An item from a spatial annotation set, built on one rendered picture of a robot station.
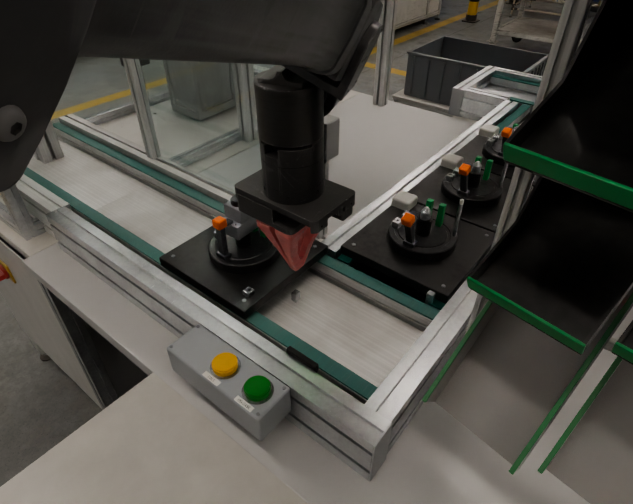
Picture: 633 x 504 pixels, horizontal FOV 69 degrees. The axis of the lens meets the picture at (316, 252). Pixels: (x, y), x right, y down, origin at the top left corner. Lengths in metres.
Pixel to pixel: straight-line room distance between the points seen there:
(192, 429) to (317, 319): 0.28
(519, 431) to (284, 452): 0.34
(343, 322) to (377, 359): 0.10
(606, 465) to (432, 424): 0.27
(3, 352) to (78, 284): 1.28
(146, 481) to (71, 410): 1.28
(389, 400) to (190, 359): 0.31
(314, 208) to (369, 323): 0.48
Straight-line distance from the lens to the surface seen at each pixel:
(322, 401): 0.71
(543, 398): 0.66
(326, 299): 0.91
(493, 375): 0.67
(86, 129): 1.62
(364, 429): 0.69
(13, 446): 2.06
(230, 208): 0.87
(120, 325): 1.01
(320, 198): 0.43
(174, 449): 0.82
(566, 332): 0.54
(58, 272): 1.20
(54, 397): 2.12
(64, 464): 0.86
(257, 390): 0.71
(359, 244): 0.95
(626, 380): 0.68
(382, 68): 1.88
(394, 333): 0.86
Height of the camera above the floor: 1.55
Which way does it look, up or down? 39 degrees down
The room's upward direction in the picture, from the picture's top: straight up
